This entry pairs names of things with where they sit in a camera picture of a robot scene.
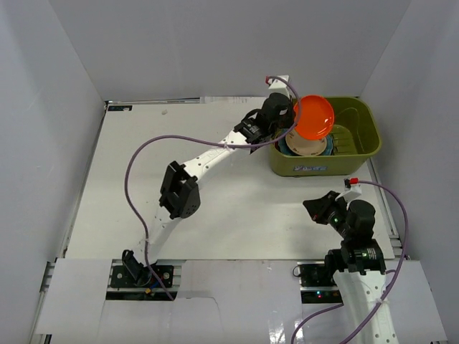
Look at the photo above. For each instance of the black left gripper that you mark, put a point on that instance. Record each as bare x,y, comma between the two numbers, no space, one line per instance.
284,117

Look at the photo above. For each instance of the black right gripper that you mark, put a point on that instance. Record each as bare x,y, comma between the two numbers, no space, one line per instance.
318,208

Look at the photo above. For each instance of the blue patterned small plate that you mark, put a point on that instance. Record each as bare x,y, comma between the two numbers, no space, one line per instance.
330,145

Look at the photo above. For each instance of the cream plate with calligraphy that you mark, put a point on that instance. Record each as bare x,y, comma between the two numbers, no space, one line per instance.
304,147

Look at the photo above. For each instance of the orange plate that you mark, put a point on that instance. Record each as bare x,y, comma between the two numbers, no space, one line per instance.
315,117

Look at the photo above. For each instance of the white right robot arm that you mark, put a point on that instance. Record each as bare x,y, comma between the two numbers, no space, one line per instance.
357,267

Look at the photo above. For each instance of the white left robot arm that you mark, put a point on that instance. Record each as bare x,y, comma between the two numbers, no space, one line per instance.
179,193

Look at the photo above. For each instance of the olive green plastic bin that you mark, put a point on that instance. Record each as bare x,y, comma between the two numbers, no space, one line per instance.
353,139

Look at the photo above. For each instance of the white papers at back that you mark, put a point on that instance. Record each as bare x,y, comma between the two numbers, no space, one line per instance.
232,100

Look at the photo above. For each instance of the dark label sticker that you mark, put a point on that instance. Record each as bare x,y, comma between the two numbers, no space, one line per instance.
119,108

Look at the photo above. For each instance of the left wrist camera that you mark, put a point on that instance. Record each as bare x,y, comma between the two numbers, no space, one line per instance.
278,84

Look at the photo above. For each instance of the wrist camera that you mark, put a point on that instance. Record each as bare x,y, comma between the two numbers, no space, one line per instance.
278,84
352,190

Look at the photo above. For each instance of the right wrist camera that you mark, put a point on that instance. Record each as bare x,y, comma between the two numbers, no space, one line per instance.
352,190

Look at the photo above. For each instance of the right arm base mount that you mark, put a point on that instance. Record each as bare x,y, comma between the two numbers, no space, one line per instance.
316,286

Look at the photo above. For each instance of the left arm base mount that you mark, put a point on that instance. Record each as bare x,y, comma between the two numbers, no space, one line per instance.
124,286

